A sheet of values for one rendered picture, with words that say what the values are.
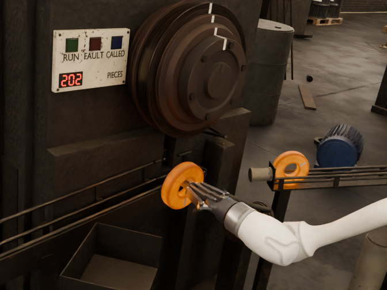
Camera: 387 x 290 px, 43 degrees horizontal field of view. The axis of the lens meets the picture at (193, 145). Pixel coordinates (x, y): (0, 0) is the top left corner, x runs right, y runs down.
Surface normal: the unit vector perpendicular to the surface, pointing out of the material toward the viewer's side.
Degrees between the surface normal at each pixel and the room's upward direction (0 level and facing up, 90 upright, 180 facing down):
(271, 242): 60
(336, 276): 0
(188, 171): 93
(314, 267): 0
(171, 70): 79
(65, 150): 0
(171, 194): 93
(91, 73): 90
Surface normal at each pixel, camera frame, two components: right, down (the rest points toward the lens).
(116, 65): 0.70, 0.37
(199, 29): 0.21, -0.53
